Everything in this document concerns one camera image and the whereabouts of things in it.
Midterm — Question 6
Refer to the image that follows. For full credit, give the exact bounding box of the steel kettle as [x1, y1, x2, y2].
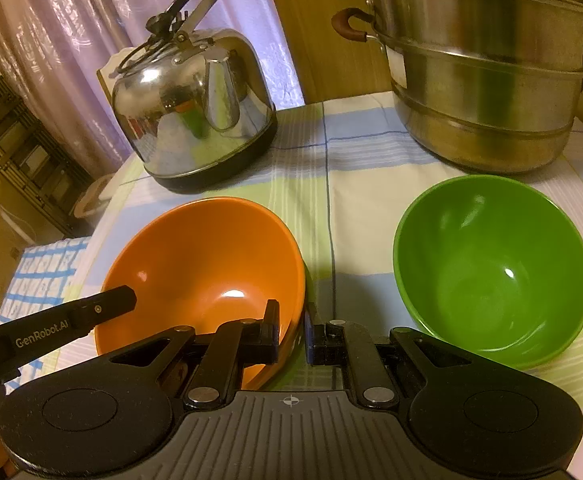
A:
[107, 0, 278, 195]

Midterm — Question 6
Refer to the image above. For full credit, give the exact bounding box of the blue white checked cloth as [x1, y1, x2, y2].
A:
[8, 237, 92, 361]

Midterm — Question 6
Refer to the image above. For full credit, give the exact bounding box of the black folding rack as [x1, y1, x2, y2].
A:
[0, 60, 94, 238]

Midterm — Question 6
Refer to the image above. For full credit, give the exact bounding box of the steel steamer pot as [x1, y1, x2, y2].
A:
[319, 0, 583, 176]

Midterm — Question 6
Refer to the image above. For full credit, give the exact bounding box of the white wooden chair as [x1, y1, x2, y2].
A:
[96, 62, 122, 92]

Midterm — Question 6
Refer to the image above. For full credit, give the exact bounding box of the orange bowl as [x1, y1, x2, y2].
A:
[94, 196, 307, 391]

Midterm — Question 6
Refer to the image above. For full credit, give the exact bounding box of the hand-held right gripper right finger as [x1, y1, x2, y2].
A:
[304, 304, 478, 408]

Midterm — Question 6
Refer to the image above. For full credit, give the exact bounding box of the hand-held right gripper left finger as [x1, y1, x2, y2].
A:
[104, 299, 280, 408]

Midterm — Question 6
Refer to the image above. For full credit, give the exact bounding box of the green bowl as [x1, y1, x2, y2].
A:
[393, 175, 583, 372]

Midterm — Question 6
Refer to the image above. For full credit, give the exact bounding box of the wooden door panel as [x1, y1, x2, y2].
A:
[258, 0, 397, 106]

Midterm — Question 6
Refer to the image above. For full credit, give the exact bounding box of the beige slipper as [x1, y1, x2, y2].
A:
[74, 175, 117, 221]

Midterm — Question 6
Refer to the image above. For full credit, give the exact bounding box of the purple curtain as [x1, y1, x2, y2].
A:
[0, 0, 305, 176]

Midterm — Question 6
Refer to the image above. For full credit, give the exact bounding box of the checked tablecloth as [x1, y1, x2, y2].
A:
[8, 90, 583, 421]

